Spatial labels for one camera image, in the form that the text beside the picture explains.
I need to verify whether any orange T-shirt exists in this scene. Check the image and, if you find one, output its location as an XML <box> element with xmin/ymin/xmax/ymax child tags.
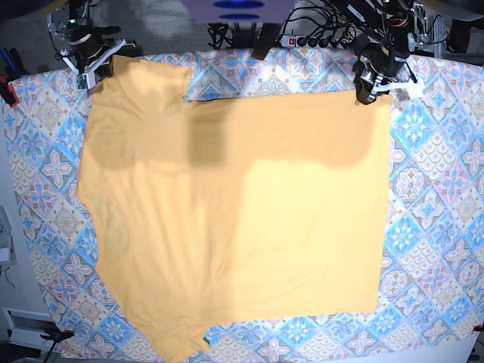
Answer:
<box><xmin>76</xmin><ymin>56</ymin><xmax>392</xmax><ymax>362</ymax></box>

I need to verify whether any red black table clamp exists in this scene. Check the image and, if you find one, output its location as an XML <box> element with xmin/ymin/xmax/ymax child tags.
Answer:
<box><xmin>1</xmin><ymin>48</ymin><xmax>20</xmax><ymax>107</ymax></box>

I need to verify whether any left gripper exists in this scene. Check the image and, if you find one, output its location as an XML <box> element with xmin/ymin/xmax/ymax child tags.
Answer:
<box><xmin>353</xmin><ymin>37</ymin><xmax>424</xmax><ymax>105</ymax></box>

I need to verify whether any grey plastic box stack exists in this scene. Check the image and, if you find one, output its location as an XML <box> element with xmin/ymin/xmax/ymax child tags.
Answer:
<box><xmin>0</xmin><ymin>206</ymin><xmax>17</xmax><ymax>268</ymax></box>

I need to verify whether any white power strip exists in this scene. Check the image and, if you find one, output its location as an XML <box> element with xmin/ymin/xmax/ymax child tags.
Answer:
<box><xmin>279</xmin><ymin>35</ymin><xmax>351</xmax><ymax>49</ymax></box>

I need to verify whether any patterned blue pink tablecloth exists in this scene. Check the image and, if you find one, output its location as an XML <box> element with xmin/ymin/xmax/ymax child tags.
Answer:
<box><xmin>1</xmin><ymin>56</ymin><xmax>483</xmax><ymax>362</ymax></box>

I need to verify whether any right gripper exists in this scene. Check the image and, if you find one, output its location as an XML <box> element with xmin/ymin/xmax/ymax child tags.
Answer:
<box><xmin>57</xmin><ymin>26</ymin><xmax>137</xmax><ymax>89</ymax></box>

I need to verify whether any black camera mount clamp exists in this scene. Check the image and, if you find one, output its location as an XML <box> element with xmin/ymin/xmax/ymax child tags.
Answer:
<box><xmin>251</xmin><ymin>23</ymin><xmax>281</xmax><ymax>61</ymax></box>

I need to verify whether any orange black corner clamp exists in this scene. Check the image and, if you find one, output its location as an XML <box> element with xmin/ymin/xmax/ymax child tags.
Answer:
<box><xmin>40</xmin><ymin>329</ymin><xmax>74</xmax><ymax>343</ymax></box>

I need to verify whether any white metal rail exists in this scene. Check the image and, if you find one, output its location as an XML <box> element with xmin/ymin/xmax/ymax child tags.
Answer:
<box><xmin>2</xmin><ymin>307</ymin><xmax>57</xmax><ymax>352</ymax></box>

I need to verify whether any orange right corner clamp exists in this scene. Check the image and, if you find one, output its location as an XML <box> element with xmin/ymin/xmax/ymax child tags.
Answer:
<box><xmin>473</xmin><ymin>324</ymin><xmax>484</xmax><ymax>334</ymax></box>

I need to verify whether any purple blue robot base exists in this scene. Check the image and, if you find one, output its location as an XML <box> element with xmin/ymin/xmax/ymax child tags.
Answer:
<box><xmin>181</xmin><ymin>0</ymin><xmax>296</xmax><ymax>23</ymax></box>

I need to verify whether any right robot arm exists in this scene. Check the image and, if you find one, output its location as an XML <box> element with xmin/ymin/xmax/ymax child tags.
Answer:
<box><xmin>47</xmin><ymin>1</ymin><xmax>137</xmax><ymax>90</ymax></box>

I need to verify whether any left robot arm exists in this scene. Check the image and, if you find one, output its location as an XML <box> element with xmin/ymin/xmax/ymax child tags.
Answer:
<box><xmin>331</xmin><ymin>1</ymin><xmax>427</xmax><ymax>104</ymax></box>

